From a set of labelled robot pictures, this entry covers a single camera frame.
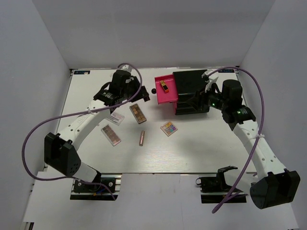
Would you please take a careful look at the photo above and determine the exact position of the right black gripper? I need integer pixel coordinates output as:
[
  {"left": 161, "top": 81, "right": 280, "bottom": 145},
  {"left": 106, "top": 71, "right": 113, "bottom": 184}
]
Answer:
[{"left": 186, "top": 82, "right": 228, "bottom": 111}]

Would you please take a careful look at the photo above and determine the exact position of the black drawer organizer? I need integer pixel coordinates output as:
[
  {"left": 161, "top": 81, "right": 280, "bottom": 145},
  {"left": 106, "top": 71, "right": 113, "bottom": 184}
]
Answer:
[{"left": 173, "top": 69, "right": 207, "bottom": 115}]

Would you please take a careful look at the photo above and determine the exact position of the pink top drawer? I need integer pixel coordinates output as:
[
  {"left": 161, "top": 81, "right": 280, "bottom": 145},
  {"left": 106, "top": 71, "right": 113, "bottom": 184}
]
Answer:
[{"left": 154, "top": 74, "right": 178, "bottom": 104}]

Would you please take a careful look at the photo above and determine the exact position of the gold black lipstick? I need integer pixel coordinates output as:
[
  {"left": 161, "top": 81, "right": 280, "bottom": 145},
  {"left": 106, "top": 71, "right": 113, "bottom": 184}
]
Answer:
[{"left": 160, "top": 80, "right": 169, "bottom": 93}]

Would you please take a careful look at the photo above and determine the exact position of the rose gold lipstick tube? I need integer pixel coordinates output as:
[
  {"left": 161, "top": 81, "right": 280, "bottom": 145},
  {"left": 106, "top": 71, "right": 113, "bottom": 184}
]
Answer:
[{"left": 139, "top": 130, "right": 145, "bottom": 146}]

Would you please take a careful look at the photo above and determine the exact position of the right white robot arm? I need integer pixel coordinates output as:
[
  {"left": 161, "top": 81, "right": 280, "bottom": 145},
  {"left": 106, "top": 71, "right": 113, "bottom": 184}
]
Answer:
[{"left": 187, "top": 80, "right": 300, "bottom": 213}]

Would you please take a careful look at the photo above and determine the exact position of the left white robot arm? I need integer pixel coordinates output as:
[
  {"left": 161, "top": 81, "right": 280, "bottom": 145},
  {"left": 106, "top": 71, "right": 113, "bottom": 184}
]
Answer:
[{"left": 44, "top": 69, "right": 150, "bottom": 191}]

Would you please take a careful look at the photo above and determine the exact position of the clear labelled makeup case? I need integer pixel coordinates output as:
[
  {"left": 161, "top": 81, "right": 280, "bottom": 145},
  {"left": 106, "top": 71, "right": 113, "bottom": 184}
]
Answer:
[{"left": 106, "top": 112, "right": 125, "bottom": 126}]

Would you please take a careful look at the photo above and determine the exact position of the brown eyeshadow palette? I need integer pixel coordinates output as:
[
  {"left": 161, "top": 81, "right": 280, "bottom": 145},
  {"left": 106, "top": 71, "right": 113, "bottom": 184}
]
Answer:
[{"left": 130, "top": 103, "right": 147, "bottom": 124}]

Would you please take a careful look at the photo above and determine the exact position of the blue label sticker right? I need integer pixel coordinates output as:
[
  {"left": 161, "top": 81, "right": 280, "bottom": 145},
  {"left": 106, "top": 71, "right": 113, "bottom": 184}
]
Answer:
[{"left": 218, "top": 69, "right": 236, "bottom": 73}]

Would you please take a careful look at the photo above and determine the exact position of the blue label sticker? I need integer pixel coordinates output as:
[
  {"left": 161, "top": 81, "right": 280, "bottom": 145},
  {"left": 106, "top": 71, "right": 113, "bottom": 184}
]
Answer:
[
  {"left": 218, "top": 69, "right": 236, "bottom": 73},
  {"left": 73, "top": 70, "right": 90, "bottom": 75}
]

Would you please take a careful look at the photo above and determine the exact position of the blue label sticker left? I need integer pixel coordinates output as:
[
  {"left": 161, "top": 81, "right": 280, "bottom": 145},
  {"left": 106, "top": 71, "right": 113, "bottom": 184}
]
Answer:
[{"left": 73, "top": 70, "right": 90, "bottom": 75}]

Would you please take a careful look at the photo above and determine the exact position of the colourful eyeshadow palette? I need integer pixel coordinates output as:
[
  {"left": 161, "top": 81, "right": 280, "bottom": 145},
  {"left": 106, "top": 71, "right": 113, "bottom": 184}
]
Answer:
[{"left": 160, "top": 121, "right": 178, "bottom": 137}]

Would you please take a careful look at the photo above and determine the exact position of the pink nude eyeshadow palette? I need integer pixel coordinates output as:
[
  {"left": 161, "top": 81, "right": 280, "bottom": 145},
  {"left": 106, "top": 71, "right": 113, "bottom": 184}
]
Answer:
[{"left": 101, "top": 125, "right": 121, "bottom": 146}]

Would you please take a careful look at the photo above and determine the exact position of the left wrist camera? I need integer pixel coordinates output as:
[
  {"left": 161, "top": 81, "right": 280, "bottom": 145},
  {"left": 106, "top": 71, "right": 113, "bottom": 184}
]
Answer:
[{"left": 118, "top": 64, "right": 133, "bottom": 74}]

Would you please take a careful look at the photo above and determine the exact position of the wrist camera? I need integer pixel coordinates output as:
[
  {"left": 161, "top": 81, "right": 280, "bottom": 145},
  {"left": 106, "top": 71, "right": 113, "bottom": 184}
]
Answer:
[
  {"left": 118, "top": 64, "right": 133, "bottom": 74},
  {"left": 201, "top": 69, "right": 219, "bottom": 92}
]

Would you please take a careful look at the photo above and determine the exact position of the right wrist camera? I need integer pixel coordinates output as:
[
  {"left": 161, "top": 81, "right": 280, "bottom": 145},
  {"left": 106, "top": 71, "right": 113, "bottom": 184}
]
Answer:
[{"left": 201, "top": 69, "right": 219, "bottom": 92}]

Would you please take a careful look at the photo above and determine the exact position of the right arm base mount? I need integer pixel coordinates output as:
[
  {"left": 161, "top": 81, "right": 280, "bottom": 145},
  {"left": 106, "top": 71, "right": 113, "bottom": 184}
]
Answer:
[{"left": 195, "top": 166, "right": 238, "bottom": 204}]

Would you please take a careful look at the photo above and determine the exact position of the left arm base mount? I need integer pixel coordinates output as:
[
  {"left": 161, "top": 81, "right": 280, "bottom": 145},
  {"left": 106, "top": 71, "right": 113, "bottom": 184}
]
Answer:
[{"left": 70, "top": 174, "right": 122, "bottom": 201}]

